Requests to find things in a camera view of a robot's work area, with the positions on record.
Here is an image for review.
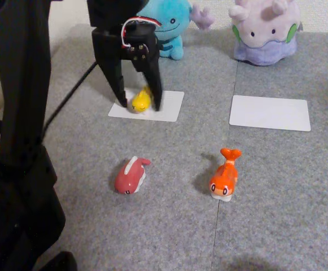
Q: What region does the yellow egg sushi figure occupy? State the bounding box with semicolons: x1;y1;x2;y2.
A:
126;86;153;114

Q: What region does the blue Wooper plush toy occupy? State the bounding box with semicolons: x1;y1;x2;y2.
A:
137;0;215;61

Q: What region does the red tuna sushi figure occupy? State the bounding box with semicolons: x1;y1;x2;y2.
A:
114;156;152;196

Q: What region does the purple Goomy plush toy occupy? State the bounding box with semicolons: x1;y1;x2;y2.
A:
228;0;303;67

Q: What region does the orange shrimp sushi figure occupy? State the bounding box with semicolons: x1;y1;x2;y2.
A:
208;147;242;202

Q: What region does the white rectangular card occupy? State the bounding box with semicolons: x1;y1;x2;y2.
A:
229;95;312;132
108;90;185;123

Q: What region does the grey carpet tile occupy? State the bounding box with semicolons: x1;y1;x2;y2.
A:
210;30;328;271
43;24;239;271

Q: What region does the red and white servo wire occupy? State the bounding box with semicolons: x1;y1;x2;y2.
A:
120;18;162;49

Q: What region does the black cable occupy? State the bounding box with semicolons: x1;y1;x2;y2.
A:
43;62;98;132

